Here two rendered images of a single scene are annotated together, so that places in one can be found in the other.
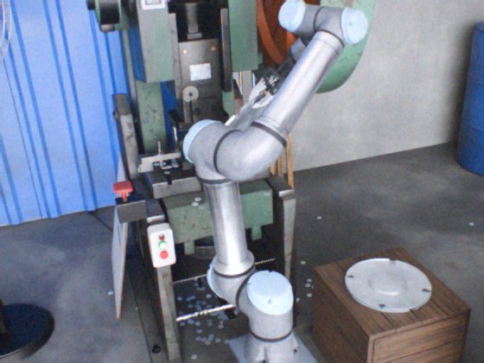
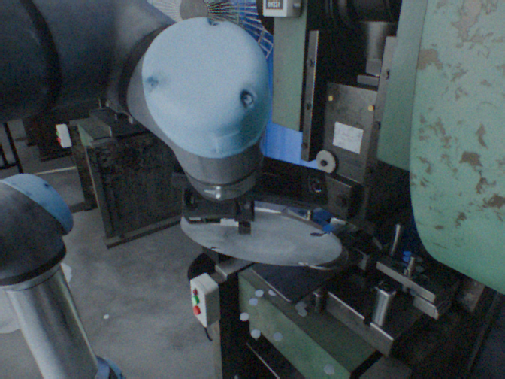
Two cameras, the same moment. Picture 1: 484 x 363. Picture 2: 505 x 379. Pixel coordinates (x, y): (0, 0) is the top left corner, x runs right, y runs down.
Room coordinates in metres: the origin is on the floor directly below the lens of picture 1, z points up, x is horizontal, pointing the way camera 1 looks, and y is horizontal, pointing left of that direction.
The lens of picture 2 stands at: (1.40, -0.48, 1.32)
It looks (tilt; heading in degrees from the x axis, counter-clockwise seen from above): 28 degrees down; 69
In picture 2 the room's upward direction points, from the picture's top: straight up
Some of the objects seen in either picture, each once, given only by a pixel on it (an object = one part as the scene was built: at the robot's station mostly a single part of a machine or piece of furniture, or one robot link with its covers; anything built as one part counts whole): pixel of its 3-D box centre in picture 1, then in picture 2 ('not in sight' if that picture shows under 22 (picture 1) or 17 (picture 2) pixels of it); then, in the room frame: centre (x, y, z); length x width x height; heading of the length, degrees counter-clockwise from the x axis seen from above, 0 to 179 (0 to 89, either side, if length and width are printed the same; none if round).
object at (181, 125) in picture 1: (198, 119); (360, 206); (1.92, 0.15, 0.86); 0.20 x 0.16 x 0.05; 108
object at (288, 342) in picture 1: (270, 337); not in sight; (1.13, -0.06, 0.50); 0.15 x 0.15 x 0.10
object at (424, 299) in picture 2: not in sight; (412, 275); (1.97, -0.01, 0.76); 0.17 x 0.06 x 0.10; 108
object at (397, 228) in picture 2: not in sight; (397, 231); (2.00, 0.09, 0.81); 0.02 x 0.02 x 0.14; 18
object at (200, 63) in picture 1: (198, 76); (358, 144); (1.88, 0.14, 1.04); 0.17 x 0.15 x 0.30; 18
